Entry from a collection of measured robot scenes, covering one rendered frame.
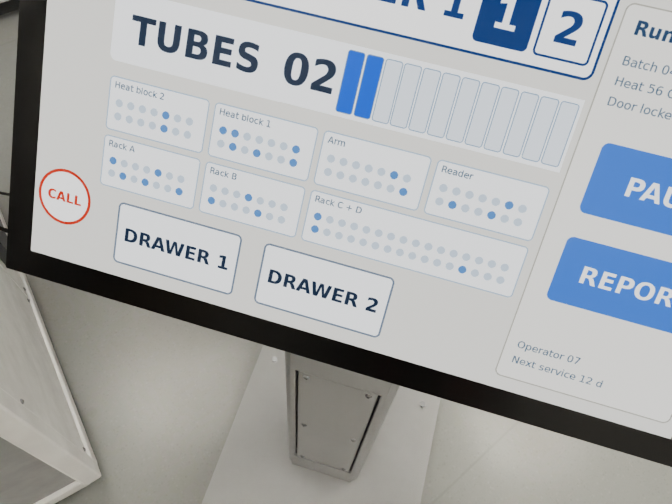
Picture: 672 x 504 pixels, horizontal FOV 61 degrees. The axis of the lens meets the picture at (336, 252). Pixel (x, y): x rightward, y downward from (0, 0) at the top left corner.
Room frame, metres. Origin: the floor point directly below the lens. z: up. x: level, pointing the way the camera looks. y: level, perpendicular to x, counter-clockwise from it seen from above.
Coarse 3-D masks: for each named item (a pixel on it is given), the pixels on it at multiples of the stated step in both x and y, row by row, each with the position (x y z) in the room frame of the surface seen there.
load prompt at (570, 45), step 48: (288, 0) 0.31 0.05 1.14; (336, 0) 0.31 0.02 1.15; (384, 0) 0.31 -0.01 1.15; (432, 0) 0.31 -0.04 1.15; (480, 0) 0.31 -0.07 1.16; (528, 0) 0.31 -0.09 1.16; (576, 0) 0.31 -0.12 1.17; (480, 48) 0.29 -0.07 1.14; (528, 48) 0.29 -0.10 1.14; (576, 48) 0.29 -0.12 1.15
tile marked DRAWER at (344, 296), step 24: (264, 264) 0.20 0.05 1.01; (288, 264) 0.20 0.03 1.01; (312, 264) 0.20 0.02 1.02; (336, 264) 0.20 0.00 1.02; (264, 288) 0.19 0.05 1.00; (288, 288) 0.19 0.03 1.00; (312, 288) 0.19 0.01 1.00; (336, 288) 0.19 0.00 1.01; (360, 288) 0.19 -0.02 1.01; (384, 288) 0.19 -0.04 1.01; (288, 312) 0.18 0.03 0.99; (312, 312) 0.18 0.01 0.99; (336, 312) 0.18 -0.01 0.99; (360, 312) 0.18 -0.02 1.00; (384, 312) 0.18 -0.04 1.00
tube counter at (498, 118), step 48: (288, 48) 0.30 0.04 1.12; (336, 48) 0.29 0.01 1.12; (288, 96) 0.28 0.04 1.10; (336, 96) 0.28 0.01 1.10; (384, 96) 0.27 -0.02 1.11; (432, 96) 0.27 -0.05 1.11; (480, 96) 0.27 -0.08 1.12; (528, 96) 0.27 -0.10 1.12; (480, 144) 0.25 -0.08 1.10; (528, 144) 0.25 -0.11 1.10
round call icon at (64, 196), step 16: (48, 176) 0.25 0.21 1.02; (64, 176) 0.25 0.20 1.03; (80, 176) 0.25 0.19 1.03; (48, 192) 0.24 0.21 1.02; (64, 192) 0.24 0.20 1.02; (80, 192) 0.24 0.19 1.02; (48, 208) 0.23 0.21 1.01; (64, 208) 0.23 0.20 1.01; (80, 208) 0.23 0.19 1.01; (64, 224) 0.22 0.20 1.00; (80, 224) 0.22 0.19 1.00
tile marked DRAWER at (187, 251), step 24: (120, 216) 0.23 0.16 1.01; (144, 216) 0.23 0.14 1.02; (168, 216) 0.23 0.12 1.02; (120, 240) 0.21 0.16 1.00; (144, 240) 0.21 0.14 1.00; (168, 240) 0.21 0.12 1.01; (192, 240) 0.21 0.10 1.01; (216, 240) 0.21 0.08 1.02; (240, 240) 0.21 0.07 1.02; (144, 264) 0.20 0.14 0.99; (168, 264) 0.20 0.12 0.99; (192, 264) 0.20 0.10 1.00; (216, 264) 0.20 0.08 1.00; (216, 288) 0.19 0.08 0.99
